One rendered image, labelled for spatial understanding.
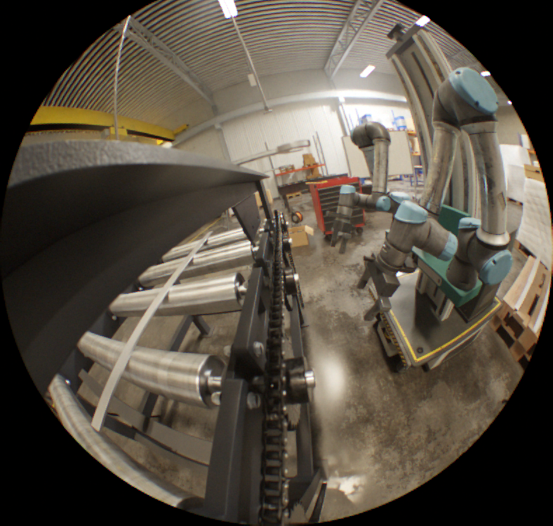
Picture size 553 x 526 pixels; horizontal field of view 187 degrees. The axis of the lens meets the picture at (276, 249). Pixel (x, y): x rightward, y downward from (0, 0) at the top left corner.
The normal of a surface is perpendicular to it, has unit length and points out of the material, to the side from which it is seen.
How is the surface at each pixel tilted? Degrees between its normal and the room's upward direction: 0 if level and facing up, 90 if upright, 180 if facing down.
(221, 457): 0
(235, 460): 90
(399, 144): 90
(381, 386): 0
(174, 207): 90
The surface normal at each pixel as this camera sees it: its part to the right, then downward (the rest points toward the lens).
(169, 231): 0.97, -0.23
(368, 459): -0.26, -0.88
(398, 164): -0.41, 0.47
